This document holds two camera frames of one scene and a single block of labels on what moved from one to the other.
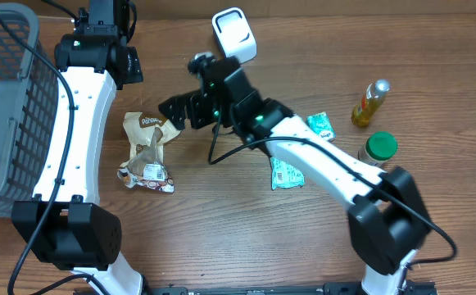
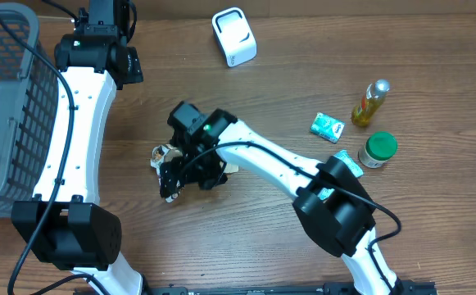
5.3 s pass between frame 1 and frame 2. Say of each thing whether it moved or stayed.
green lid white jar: stayed
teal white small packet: moved
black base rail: stayed
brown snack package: moved
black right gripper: moved
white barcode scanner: stayed
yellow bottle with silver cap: stayed
